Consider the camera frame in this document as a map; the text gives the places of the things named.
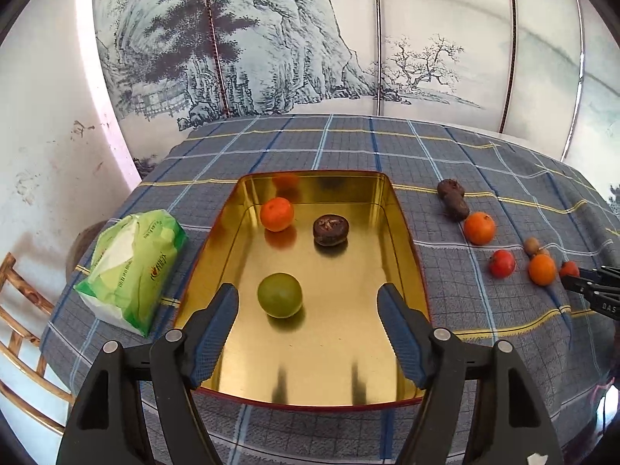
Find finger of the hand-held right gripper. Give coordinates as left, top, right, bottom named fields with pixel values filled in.
left=579, top=265, right=620, bottom=288
left=562, top=275, right=620, bottom=321

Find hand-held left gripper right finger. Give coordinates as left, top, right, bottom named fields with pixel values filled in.
left=377, top=282, right=565, bottom=465

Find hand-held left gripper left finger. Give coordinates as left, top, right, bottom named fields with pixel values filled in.
left=55, top=282, right=240, bottom=465

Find gold and red tin box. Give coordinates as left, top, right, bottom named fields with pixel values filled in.
left=172, top=171, right=432, bottom=412

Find red round fruit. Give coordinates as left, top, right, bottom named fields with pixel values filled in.
left=489, top=250, right=515, bottom=279

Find dark brown fruit pale marks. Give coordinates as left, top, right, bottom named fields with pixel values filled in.
left=312, top=214, right=350, bottom=248

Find dark brown wrinkled fruit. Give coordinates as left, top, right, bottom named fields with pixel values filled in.
left=437, top=179, right=470, bottom=221

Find orange tangerine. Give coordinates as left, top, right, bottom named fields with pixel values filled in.
left=464, top=212, right=497, bottom=246
left=528, top=253, right=557, bottom=286
left=260, top=197, right=295, bottom=232

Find green round fruit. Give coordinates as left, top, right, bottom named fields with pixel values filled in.
left=257, top=272, right=304, bottom=319

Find grey plaid tablecloth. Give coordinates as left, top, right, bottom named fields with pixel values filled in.
left=41, top=114, right=620, bottom=465

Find green tissue pack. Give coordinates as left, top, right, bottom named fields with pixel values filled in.
left=74, top=209, right=189, bottom=339

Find wooden chair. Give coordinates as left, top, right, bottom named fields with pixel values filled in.
left=0, top=252, right=76, bottom=434

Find landscape painting folding screen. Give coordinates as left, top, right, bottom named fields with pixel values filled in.
left=91, top=0, right=620, bottom=214

